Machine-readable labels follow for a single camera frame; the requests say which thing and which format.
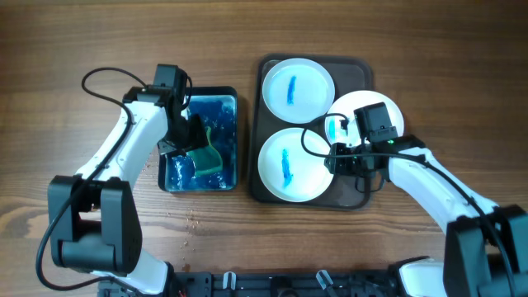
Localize green scrubbing sponge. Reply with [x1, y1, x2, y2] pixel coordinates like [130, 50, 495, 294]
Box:
[187, 126, 224, 177]

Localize white plate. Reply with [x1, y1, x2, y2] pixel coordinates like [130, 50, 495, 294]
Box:
[257, 128, 333, 203]
[262, 58, 336, 124]
[324, 89, 406, 149]

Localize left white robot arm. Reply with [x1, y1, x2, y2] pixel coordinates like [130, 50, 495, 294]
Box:
[35, 83, 208, 296]

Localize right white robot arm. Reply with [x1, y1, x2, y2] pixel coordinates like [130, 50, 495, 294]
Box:
[324, 136, 527, 296]

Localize dark brown serving tray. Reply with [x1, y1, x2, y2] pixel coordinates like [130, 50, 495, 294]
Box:
[247, 53, 384, 211]

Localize black tub of blue water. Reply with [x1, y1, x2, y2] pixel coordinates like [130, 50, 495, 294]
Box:
[158, 86, 238, 193]

